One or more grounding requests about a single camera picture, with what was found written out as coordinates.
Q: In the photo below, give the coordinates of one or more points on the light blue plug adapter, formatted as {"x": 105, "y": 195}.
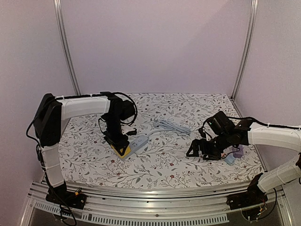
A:
{"x": 229, "y": 159}

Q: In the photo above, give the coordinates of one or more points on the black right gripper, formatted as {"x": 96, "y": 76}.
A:
{"x": 203, "y": 148}

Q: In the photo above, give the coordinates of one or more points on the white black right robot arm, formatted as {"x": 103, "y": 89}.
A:
{"x": 250, "y": 131}

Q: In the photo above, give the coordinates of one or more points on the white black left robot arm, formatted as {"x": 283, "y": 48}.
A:
{"x": 53, "y": 117}

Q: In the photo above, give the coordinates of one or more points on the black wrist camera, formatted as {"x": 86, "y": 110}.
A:
{"x": 220, "y": 123}
{"x": 129, "y": 109}

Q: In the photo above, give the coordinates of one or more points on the aluminium frame post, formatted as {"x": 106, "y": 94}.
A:
{"x": 65, "y": 46}
{"x": 246, "y": 49}

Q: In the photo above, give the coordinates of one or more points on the blue power strip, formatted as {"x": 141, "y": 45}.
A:
{"x": 138, "y": 143}

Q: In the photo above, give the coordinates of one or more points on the left aluminium frame post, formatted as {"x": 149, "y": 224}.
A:
{"x": 65, "y": 46}

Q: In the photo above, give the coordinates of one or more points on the right aluminium frame post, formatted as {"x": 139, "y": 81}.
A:
{"x": 246, "y": 49}

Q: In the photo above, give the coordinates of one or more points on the purple power strip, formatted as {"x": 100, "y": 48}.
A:
{"x": 237, "y": 151}

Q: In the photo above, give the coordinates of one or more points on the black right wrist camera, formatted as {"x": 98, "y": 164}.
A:
{"x": 220, "y": 123}

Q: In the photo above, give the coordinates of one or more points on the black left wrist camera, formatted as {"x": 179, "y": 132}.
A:
{"x": 129, "y": 109}

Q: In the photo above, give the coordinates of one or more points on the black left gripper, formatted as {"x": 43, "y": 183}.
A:
{"x": 118, "y": 144}

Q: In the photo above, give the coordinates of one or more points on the aluminium front rail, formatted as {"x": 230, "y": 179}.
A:
{"x": 197, "y": 206}

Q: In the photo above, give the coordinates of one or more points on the yellow cube socket adapter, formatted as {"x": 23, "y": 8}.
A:
{"x": 122, "y": 152}

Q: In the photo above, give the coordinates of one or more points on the floral patterned table mat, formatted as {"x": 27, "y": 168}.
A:
{"x": 171, "y": 121}

